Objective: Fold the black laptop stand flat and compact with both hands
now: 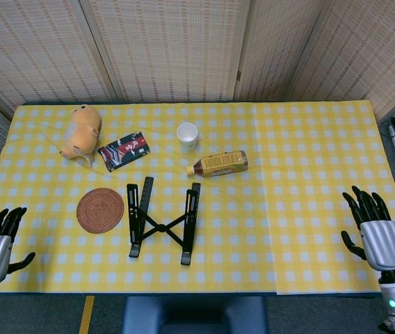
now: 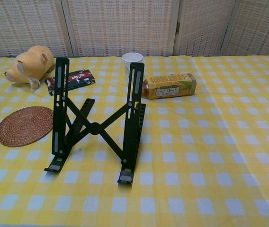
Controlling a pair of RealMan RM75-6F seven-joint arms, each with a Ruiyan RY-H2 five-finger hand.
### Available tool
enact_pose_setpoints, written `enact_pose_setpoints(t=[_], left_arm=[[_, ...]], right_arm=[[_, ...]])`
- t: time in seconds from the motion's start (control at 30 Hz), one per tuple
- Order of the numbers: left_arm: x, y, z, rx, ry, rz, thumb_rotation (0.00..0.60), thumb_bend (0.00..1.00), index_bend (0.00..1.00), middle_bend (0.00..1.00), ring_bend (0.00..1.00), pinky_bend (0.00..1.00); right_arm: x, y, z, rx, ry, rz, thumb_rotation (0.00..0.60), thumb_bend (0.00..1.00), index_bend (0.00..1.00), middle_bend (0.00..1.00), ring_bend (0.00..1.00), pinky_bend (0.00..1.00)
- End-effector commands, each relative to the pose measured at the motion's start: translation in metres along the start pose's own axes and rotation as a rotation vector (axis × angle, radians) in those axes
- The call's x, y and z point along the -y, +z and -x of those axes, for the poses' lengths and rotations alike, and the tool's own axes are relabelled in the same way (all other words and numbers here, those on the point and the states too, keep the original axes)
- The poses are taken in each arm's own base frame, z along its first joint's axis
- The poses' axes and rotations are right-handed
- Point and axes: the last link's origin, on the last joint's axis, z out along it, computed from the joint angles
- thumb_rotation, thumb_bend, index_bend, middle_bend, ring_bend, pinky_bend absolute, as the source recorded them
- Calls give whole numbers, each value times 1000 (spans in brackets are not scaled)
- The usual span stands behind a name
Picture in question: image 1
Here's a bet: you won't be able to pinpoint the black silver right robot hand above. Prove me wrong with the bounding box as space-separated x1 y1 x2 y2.
340 185 395 272

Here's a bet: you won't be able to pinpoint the black folding laptop stand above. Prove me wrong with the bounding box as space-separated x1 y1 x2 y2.
126 176 202 266

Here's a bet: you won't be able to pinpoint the yellow white checked tablecloth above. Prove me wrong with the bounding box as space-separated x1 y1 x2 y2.
0 100 395 296

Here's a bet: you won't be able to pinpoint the round brown woven coaster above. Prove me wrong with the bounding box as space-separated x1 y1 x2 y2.
76 187 125 233

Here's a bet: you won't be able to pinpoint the orange plush toy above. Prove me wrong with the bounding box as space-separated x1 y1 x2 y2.
60 104 102 168

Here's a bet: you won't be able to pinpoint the black red snack packet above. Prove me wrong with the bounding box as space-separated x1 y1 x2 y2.
97 129 152 173

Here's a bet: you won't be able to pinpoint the yellow label tea bottle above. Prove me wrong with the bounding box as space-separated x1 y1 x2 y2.
184 150 249 177

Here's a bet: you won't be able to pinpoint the white paper cup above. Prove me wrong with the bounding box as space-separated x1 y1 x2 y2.
176 122 199 151

